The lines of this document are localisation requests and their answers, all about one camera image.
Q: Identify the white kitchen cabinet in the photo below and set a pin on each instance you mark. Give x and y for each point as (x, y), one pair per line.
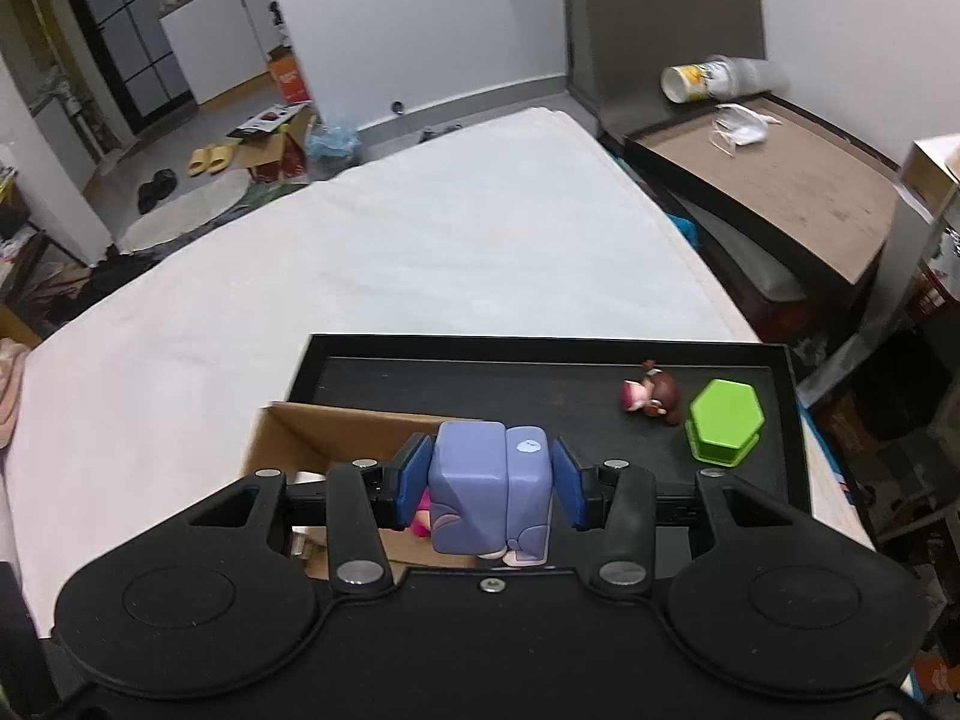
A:
(217, 37)

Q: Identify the pink figurine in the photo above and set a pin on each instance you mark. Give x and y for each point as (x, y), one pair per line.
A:
(421, 519)

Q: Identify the green hexagonal container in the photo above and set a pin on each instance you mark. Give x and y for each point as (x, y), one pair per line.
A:
(724, 412)

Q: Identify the pink blanket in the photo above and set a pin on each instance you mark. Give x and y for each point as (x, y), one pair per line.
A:
(11, 390)

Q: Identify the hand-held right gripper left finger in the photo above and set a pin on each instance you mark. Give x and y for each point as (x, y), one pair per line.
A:
(415, 476)

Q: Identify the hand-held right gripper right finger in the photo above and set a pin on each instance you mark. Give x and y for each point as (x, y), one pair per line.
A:
(568, 484)

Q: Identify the black tray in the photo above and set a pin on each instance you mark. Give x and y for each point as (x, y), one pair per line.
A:
(487, 382)

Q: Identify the white face mask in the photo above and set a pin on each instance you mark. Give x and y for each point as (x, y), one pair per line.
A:
(739, 129)

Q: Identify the black glass door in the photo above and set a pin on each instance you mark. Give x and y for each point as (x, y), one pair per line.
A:
(127, 37)

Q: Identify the open cardboard box with papers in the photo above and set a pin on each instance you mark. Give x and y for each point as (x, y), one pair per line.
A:
(277, 142)

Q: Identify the brown-haired figurine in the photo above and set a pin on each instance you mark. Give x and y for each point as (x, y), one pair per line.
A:
(649, 394)

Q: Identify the blue plastic bag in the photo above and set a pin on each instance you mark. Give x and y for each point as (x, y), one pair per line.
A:
(334, 142)

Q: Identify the round pale rug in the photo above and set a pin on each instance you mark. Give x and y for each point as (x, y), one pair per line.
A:
(187, 214)

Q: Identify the purple cube toy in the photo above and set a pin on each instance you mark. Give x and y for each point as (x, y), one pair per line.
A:
(472, 487)

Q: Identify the orange box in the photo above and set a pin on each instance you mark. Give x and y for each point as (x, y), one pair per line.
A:
(289, 79)

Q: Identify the plastic cup stack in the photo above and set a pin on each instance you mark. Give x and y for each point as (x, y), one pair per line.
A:
(750, 75)

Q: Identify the brown cardboard box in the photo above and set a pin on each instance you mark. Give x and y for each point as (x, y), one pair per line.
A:
(300, 435)

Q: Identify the black shoe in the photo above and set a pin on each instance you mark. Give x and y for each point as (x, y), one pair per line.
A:
(148, 200)
(165, 181)

